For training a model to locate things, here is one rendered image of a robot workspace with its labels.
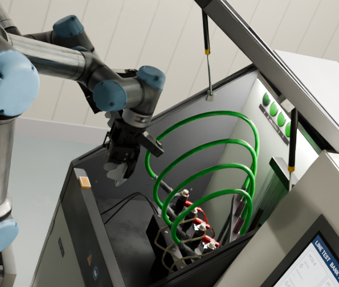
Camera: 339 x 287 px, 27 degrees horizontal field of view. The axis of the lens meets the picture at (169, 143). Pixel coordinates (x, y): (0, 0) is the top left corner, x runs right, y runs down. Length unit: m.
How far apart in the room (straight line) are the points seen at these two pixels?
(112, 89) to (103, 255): 0.63
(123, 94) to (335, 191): 0.57
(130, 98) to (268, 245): 0.53
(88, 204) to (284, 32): 2.46
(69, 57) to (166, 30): 2.49
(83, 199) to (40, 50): 0.80
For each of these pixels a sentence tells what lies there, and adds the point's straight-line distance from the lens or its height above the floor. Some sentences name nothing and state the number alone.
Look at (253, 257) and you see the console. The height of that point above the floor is 1.22.
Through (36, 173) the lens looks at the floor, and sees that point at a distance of 4.06.
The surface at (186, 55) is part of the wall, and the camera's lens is 4.32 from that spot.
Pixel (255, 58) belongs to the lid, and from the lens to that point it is 1.58.
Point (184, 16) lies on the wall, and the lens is 4.19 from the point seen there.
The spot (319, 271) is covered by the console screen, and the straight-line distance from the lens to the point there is 1.76.
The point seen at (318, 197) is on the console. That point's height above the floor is 1.46.
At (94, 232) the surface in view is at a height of 0.95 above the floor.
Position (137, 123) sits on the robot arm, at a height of 1.44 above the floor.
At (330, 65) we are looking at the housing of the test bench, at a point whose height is 1.50.
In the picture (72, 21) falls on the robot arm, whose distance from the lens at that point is 1.95.
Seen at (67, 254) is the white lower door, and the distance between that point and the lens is 2.46.
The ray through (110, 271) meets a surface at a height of 0.95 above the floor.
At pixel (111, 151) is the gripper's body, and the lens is 1.87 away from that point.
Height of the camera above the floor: 2.31
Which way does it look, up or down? 29 degrees down
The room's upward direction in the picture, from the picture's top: 22 degrees clockwise
